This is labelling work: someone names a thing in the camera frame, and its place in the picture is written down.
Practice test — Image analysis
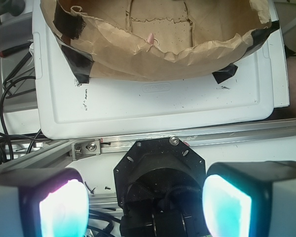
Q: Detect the black tape strip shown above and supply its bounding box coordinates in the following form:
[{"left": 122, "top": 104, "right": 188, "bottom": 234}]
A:
[
  {"left": 242, "top": 20, "right": 280, "bottom": 58},
  {"left": 61, "top": 45, "right": 93, "bottom": 83},
  {"left": 212, "top": 63, "right": 238, "bottom": 84},
  {"left": 53, "top": 0, "right": 86, "bottom": 40}
]

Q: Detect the aluminium frame rail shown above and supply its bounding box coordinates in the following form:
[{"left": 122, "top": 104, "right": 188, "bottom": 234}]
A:
[{"left": 0, "top": 118, "right": 296, "bottom": 172}]

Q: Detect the black cable bundle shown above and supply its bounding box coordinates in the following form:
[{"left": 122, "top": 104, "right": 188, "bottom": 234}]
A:
[{"left": 0, "top": 41, "right": 44, "bottom": 168}]

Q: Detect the brown paper bag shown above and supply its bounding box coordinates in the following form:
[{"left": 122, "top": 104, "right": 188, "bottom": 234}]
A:
[{"left": 40, "top": 0, "right": 279, "bottom": 82}]

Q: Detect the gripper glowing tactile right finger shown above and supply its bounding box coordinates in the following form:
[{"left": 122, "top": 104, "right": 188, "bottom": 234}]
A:
[{"left": 202, "top": 160, "right": 296, "bottom": 237}]

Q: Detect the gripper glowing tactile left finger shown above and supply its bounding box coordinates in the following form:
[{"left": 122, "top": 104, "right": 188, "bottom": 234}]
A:
[{"left": 0, "top": 168, "right": 89, "bottom": 237}]

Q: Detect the pink plush bunny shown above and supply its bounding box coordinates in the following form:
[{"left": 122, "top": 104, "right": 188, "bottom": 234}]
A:
[{"left": 147, "top": 33, "right": 154, "bottom": 45}]

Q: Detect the black octagonal mount plate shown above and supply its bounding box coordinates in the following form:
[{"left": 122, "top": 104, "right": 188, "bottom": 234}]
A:
[{"left": 113, "top": 137, "right": 209, "bottom": 237}]

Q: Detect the silver corner bracket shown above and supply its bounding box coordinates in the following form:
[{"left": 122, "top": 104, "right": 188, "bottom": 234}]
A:
[{"left": 71, "top": 139, "right": 101, "bottom": 161}]

